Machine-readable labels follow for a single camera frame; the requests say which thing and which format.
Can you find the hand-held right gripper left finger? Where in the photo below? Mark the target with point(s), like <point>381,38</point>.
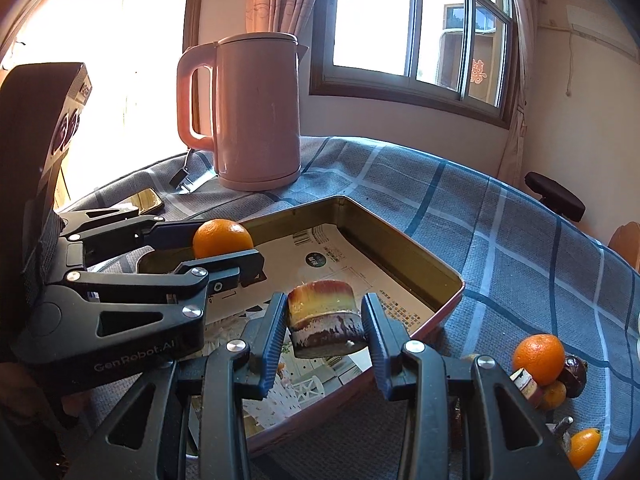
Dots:
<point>265,345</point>

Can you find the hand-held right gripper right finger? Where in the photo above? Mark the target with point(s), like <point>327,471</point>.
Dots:
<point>381,345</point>

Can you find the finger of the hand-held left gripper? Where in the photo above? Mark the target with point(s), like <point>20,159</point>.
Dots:
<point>172,234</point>
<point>235,267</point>

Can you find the large orange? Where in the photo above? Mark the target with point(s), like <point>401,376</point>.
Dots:
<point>222,240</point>
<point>539,357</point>

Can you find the glazed ceramic cup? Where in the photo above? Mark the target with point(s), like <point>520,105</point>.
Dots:
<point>320,310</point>

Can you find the pink metal tin box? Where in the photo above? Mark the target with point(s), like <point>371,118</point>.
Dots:
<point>395,252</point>

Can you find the small cut purple fruit piece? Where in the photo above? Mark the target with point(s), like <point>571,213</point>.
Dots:
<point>526,386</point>

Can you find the dark red pear fruit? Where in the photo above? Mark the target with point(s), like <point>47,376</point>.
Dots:
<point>562,428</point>

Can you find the oval kumquat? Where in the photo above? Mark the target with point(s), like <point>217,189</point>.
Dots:
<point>584,449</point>

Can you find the black smartphone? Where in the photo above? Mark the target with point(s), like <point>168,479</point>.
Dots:
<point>147,200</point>

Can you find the printed paper sheet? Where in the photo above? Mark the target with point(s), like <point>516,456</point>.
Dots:
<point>285,260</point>

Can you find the black kettle power plug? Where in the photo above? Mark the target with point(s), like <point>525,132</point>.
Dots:
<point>179,178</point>

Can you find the pink electric kettle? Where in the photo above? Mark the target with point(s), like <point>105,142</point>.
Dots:
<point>255,110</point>

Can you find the blue plaid tablecloth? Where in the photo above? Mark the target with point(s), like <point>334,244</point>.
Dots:
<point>475,220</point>

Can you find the small round kumquat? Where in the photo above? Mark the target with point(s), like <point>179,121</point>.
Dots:
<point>554,396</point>

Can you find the brown wrapped candy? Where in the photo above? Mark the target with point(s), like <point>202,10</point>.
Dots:
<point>575,377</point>

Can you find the black round stool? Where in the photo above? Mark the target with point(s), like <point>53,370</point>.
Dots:
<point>555,192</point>

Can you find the brown leather armchair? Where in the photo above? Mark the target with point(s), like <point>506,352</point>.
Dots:
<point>627,247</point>

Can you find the red paper window decoration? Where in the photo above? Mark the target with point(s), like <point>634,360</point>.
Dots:
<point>478,72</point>

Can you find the brown framed sliding window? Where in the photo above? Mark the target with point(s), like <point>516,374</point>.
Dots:
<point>415,20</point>

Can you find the plain beige curtain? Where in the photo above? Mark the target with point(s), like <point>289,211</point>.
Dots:
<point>522,60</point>

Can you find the white wall air conditioner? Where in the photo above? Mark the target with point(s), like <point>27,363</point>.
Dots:
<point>600,25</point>

